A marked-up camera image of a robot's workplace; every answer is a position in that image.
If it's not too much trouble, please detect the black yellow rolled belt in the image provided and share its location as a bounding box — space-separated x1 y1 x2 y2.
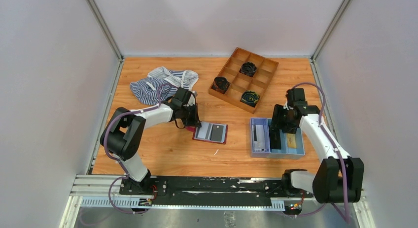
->
240 91 260 107

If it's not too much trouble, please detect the wooden compartment tray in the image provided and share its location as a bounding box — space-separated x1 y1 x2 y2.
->
209 47 279 113

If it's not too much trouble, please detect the grey VIP credit card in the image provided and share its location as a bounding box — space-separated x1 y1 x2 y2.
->
195 122 212 140

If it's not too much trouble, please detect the blue plastic organizer box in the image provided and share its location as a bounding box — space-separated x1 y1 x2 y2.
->
250 117 305 160

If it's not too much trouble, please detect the red leather card holder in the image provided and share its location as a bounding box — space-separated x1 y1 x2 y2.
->
187 122 228 144

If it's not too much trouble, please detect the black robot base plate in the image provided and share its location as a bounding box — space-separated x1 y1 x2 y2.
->
119 176 313 208

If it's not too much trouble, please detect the gold item in organizer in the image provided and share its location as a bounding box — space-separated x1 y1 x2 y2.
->
286 133 297 149

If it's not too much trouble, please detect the black rolled belt left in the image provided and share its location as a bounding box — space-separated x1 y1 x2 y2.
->
211 76 230 94

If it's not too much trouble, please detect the white slotted cable duct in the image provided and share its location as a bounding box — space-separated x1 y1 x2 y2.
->
80 197 285 211

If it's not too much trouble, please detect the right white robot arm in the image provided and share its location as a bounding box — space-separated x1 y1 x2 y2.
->
269 87 365 203

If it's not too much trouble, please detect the silver item in organizer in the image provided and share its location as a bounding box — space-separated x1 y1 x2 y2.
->
253 125 266 152

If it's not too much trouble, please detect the dark VIP credit card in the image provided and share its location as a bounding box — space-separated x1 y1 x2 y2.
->
270 129 283 151

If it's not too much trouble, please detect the striped blue white cloth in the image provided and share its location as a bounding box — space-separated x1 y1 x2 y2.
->
130 66 199 105

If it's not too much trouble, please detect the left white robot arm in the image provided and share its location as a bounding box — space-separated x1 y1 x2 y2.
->
100 88 201 183

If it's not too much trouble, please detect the black rolled belt top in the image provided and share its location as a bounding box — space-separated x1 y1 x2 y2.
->
239 62 257 77

